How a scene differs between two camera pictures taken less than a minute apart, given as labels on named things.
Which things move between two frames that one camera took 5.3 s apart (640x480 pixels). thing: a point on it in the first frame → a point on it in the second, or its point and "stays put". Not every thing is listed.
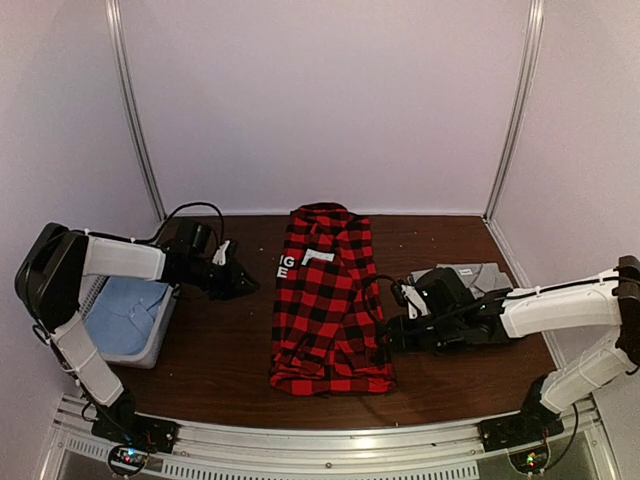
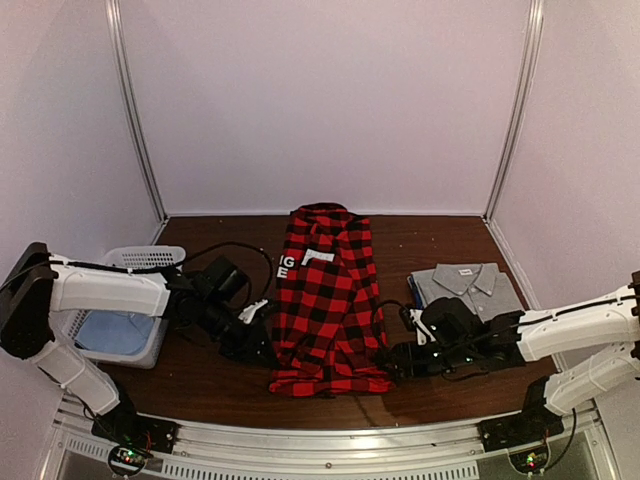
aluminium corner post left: x=114 y=12 stays put
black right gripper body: x=444 y=329 → x=454 y=357
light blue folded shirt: x=122 y=317 stays put
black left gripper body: x=218 y=283 → x=233 y=342
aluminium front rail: x=447 y=452 stays put
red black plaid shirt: x=327 y=336 stays put
